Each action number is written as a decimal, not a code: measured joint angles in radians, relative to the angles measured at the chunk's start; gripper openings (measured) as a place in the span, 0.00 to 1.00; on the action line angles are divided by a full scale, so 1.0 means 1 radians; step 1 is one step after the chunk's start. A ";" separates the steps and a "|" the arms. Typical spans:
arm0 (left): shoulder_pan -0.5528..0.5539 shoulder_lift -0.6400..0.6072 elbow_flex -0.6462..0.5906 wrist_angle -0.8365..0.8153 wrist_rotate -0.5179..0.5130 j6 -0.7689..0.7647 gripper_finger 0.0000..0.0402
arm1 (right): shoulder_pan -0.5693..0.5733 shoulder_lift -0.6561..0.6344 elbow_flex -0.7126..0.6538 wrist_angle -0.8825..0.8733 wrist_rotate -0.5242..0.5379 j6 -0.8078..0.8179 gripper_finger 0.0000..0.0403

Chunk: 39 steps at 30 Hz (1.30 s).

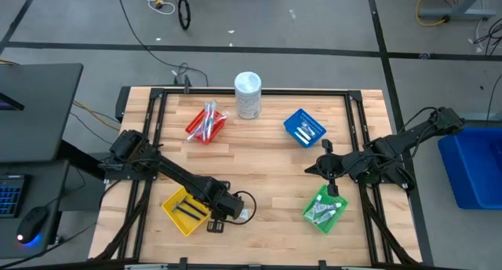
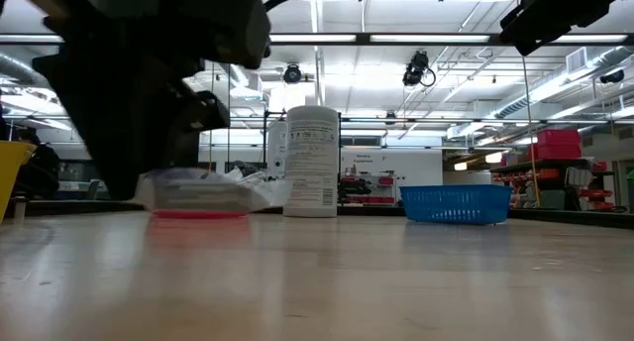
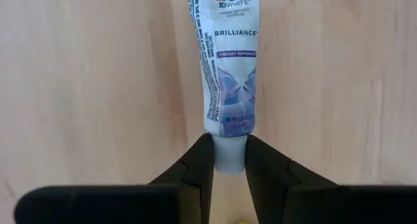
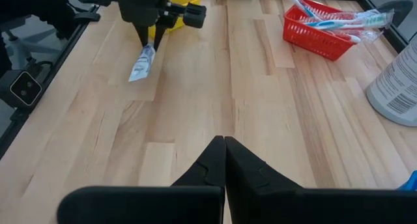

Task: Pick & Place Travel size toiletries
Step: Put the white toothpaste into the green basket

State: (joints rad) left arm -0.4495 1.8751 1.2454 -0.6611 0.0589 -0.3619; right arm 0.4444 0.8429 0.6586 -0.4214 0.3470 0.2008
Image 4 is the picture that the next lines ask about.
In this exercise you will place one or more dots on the white teal toothbrush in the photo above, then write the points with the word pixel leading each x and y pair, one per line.
pixel 358 22

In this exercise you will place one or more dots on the white wipes canister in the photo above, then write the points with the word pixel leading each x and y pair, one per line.
pixel 395 87

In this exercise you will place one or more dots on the black table-level camera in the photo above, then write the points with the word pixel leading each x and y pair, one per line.
pixel 23 87

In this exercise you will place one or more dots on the white travel toothpaste tube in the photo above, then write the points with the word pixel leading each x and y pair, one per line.
pixel 143 62

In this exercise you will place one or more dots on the red plastic basket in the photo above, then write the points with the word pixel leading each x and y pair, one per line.
pixel 309 38

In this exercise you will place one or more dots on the white red toothbrush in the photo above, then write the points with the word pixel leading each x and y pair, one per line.
pixel 350 36

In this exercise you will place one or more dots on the grey swivel chair base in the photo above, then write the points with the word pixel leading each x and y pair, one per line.
pixel 29 45

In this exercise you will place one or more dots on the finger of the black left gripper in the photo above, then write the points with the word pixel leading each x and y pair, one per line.
pixel 142 33
pixel 159 35

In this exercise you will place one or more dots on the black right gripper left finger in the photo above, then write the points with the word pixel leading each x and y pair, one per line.
pixel 163 204

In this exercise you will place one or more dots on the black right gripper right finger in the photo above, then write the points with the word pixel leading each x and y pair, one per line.
pixel 293 206

